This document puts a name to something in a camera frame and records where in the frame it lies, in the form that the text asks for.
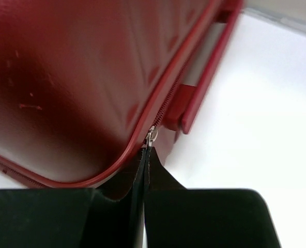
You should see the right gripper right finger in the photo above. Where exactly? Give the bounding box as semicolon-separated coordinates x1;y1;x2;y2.
144;147;280;247

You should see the silver zipper pull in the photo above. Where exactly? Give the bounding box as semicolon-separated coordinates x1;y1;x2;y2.
146;126;158;148

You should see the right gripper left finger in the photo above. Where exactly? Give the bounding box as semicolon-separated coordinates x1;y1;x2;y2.
0;149;146;247

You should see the red suitcase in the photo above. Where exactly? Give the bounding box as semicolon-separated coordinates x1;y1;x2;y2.
0;1;243;188

